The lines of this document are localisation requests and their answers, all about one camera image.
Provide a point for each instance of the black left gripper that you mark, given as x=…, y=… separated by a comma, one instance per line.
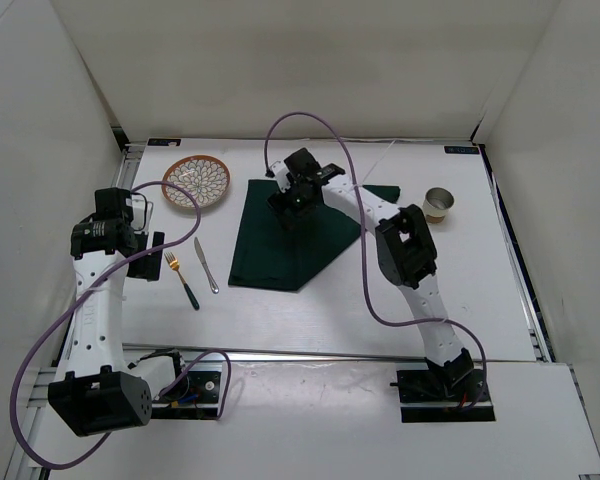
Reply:
x=146, y=267

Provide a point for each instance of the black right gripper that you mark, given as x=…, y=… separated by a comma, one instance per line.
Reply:
x=281, y=202

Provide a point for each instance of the gold fork green handle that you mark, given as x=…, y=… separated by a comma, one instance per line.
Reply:
x=174, y=265

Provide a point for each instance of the dark green cloth napkin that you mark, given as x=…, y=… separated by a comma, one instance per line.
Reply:
x=267, y=256

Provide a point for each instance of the silver table knife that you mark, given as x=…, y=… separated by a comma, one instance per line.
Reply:
x=202, y=258

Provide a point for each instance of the floral ceramic plate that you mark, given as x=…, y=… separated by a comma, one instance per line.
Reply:
x=204, y=177

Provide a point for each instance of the metal cup with cork band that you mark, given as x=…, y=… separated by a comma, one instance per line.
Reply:
x=436, y=205

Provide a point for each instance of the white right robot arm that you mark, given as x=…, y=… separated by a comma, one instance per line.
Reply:
x=406, y=256

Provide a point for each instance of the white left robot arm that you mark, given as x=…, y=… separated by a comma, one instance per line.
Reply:
x=100, y=391

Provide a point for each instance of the blue label sticker left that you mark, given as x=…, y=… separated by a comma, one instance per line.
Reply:
x=163, y=142

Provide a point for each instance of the blue label sticker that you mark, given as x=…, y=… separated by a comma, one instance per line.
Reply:
x=163, y=142
x=461, y=150

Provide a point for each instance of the blue label sticker right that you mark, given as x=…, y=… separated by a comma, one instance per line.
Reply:
x=461, y=150

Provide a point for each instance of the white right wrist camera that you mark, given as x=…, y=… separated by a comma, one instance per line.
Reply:
x=278, y=171

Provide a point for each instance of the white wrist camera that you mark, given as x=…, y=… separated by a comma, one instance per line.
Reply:
x=142, y=212
x=278, y=171

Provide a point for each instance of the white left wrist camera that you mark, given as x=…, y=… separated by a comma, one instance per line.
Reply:
x=142, y=212

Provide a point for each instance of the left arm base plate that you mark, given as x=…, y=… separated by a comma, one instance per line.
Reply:
x=196, y=397

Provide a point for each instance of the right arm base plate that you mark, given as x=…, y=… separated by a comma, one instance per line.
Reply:
x=423, y=399

